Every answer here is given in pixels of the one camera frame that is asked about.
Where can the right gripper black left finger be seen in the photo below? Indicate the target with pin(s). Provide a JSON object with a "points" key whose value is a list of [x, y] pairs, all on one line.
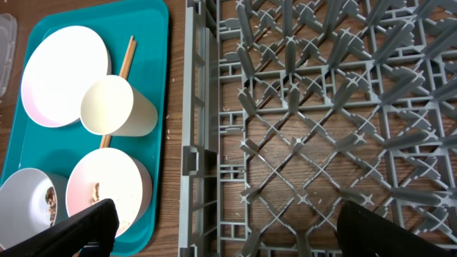
{"points": [[90, 232]]}

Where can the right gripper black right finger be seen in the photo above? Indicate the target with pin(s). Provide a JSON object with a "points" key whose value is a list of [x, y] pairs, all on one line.
{"points": [[361, 232]]}

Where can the pink bowl with rice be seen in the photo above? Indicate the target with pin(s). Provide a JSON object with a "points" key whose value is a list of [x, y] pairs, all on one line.
{"points": [[110, 173]]}

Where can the small grey bowl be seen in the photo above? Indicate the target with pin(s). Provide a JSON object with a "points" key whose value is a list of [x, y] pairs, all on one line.
{"points": [[24, 211]]}

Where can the cream plastic cup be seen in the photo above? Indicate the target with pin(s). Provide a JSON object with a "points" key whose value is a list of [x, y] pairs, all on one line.
{"points": [[111, 106]]}

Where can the grey dishwasher rack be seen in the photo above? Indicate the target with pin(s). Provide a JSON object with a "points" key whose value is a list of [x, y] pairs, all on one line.
{"points": [[292, 108]]}

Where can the clear plastic waste bin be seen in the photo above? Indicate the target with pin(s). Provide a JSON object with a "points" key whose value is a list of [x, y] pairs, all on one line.
{"points": [[8, 34]]}

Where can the brown food scrap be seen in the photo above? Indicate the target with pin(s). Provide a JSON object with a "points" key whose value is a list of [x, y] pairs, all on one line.
{"points": [[50, 199]]}

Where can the teal plastic tray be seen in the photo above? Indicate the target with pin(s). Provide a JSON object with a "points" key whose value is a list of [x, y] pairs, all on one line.
{"points": [[58, 149]]}

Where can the wooden chopstick right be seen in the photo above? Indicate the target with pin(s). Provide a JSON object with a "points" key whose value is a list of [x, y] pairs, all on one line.
{"points": [[130, 60]]}

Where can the wooden chopstick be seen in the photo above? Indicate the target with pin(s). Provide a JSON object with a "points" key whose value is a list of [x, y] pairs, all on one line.
{"points": [[125, 59], [130, 60]]}

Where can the large white plate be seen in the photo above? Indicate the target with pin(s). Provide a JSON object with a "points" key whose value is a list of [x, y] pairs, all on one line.
{"points": [[59, 72]]}

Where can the wooden chopstick left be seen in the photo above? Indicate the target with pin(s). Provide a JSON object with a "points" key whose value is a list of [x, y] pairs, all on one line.
{"points": [[125, 59]]}

